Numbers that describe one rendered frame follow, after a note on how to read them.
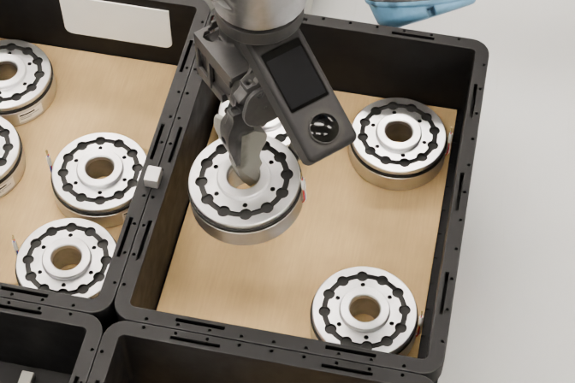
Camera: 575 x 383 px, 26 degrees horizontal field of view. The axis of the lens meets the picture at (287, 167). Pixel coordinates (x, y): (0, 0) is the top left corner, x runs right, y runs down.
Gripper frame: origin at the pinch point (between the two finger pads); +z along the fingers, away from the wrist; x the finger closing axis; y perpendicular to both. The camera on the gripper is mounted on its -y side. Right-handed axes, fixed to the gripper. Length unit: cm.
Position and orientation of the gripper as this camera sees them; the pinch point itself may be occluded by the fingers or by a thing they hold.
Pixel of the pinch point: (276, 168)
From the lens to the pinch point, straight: 113.1
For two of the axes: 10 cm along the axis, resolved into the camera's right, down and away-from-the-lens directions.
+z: 0.1, 5.9, 8.1
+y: -5.4, -6.8, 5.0
